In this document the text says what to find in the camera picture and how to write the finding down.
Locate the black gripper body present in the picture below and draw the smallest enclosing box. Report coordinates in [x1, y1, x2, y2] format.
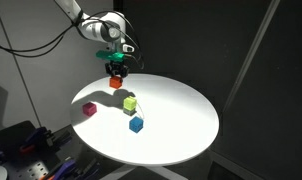
[104, 61, 130, 76]

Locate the orange block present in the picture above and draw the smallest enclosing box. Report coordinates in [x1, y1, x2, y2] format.
[109, 75, 123, 90]

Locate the lime green block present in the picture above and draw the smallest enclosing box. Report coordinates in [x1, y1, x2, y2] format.
[123, 96, 138, 111]

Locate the pink block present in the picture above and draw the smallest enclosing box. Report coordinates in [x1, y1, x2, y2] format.
[82, 102, 98, 118]

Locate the blue block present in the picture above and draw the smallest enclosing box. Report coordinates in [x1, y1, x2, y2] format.
[128, 115, 145, 134]

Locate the purple orange spring clamp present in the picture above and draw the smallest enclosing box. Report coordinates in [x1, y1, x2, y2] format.
[39, 157, 79, 180]
[18, 126, 56, 155]

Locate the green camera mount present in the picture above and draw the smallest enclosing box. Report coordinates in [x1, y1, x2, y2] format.
[95, 49, 128, 64]

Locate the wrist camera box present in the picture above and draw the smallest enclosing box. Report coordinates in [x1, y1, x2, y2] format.
[122, 44, 136, 53]

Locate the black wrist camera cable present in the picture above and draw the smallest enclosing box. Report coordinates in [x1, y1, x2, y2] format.
[90, 9, 146, 71]

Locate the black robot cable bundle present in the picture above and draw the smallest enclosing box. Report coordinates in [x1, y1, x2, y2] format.
[0, 9, 86, 58]

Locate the white table pedestal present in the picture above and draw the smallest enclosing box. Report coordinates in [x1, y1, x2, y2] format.
[100, 162, 189, 180]

